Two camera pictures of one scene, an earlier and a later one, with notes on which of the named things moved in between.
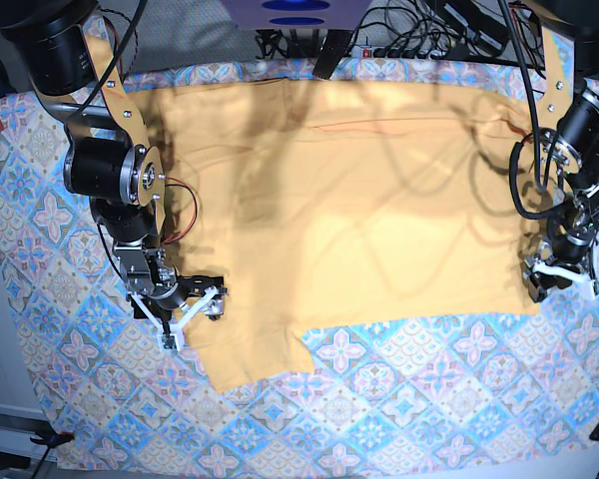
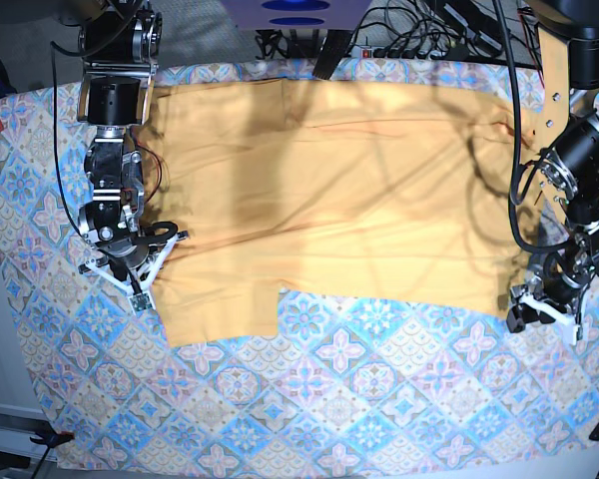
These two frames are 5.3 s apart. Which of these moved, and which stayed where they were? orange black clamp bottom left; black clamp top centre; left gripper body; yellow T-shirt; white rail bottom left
Moved: yellow T-shirt; left gripper body
Stayed: orange black clamp bottom left; white rail bottom left; black clamp top centre
